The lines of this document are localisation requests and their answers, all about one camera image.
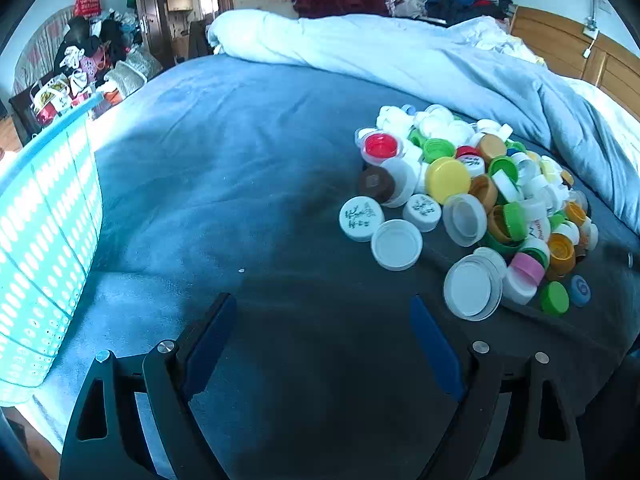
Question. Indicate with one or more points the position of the white wall charger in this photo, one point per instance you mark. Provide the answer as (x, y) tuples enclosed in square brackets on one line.
[(590, 40)]

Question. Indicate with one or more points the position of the light blue duvet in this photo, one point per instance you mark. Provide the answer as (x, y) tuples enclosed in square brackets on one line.
[(400, 50)]

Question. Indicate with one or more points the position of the turquoise plastic basket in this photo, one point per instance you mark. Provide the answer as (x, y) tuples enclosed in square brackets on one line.
[(45, 240)]

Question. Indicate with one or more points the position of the red paper bag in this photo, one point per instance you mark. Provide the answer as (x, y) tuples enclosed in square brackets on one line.
[(88, 3)]

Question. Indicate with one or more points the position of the dark blue bed blanket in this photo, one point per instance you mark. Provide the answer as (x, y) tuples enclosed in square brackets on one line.
[(240, 170)]

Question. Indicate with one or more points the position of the dark wooden door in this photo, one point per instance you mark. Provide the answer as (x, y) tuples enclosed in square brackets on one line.
[(150, 10)]

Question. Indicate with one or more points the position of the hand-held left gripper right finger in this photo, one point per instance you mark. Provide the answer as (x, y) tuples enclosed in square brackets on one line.
[(435, 350)]

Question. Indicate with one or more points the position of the pile of plastic bottle caps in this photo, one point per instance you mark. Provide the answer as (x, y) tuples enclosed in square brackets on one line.
[(450, 180)]

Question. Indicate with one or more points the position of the clutter heap of bags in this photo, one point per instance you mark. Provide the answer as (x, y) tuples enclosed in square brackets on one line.
[(95, 65)]

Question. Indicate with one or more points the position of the wooden headboard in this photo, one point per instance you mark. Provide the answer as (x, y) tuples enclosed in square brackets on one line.
[(550, 40)]

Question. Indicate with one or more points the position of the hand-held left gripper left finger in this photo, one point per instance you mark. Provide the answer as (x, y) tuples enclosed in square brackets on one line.
[(210, 355)]

